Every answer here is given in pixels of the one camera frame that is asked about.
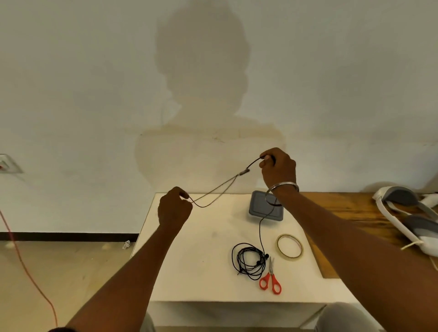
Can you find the grey square case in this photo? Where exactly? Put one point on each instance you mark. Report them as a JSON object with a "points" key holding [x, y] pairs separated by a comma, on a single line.
{"points": [[260, 208]]}

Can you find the person's left forearm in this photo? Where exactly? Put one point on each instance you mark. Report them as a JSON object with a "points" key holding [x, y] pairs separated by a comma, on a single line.
{"points": [[126, 284]]}

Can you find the person's right thumb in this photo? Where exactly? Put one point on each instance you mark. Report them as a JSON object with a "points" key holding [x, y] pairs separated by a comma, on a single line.
{"points": [[264, 163]]}

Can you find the person's right hand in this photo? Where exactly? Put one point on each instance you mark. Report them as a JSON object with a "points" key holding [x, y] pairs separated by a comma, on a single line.
{"points": [[279, 171]]}

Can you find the grey trousers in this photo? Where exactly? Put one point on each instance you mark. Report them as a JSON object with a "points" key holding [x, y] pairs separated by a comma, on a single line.
{"points": [[342, 318]]}

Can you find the person's right forearm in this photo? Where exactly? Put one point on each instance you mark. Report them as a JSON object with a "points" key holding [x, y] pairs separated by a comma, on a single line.
{"points": [[356, 253]]}

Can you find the silver bangle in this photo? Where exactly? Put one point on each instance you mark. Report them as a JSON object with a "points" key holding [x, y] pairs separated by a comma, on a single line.
{"points": [[289, 184]]}

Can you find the small white floor scrap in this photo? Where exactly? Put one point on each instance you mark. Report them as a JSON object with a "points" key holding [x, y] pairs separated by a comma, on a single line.
{"points": [[126, 244]]}

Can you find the clear tape roll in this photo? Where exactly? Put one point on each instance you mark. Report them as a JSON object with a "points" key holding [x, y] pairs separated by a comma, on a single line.
{"points": [[290, 247]]}

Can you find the wall socket plate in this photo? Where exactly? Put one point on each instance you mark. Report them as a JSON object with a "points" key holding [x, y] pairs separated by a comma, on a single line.
{"points": [[7, 164]]}

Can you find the person's left hand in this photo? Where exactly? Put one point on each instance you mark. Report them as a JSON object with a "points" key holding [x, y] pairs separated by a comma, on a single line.
{"points": [[174, 212]]}

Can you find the person's left fingers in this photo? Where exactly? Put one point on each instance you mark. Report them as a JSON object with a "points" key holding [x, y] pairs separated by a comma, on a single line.
{"points": [[183, 195]]}

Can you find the white and grey headset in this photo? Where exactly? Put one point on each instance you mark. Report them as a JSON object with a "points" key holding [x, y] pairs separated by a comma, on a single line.
{"points": [[410, 219]]}

